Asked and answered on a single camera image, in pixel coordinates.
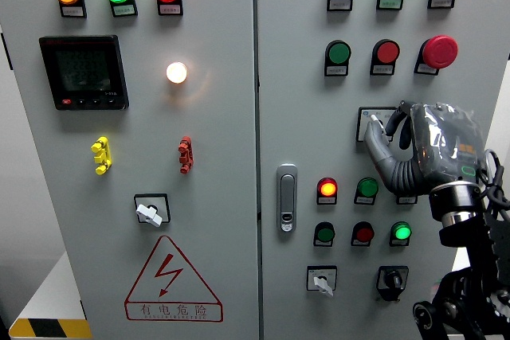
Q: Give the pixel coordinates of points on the small label plate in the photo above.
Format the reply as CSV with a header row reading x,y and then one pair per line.
x,y
360,244
339,5
425,70
382,70
363,200
398,243
441,2
336,71
322,244
73,11
389,4
406,200
326,201
170,9
124,10

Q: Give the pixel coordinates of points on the green push button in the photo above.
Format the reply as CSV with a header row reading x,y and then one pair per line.
x,y
339,53
325,234
367,188

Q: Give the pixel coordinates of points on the large red stop button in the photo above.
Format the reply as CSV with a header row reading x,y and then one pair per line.
x,y
440,51

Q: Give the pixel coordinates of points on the red push button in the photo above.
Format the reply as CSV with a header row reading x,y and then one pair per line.
x,y
364,234
387,52

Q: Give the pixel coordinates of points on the pale grey cabinet door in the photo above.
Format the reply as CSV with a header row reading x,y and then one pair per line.
x,y
219,157
307,117

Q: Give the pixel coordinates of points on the silver door lock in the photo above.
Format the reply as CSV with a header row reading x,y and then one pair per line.
x,y
287,196

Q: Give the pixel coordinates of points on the white round lamp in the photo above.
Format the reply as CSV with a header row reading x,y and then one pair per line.
x,y
176,73

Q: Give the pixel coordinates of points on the red warning triangle sticker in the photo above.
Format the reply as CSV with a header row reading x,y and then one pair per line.
x,y
168,267

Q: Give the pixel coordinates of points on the black display meter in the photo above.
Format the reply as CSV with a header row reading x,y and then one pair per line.
x,y
83,72

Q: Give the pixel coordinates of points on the black cabinet hinge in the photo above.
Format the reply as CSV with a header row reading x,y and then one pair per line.
x,y
7,51
82,309

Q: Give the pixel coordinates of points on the black yellow striped tape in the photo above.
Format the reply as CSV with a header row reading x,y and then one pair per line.
x,y
48,328

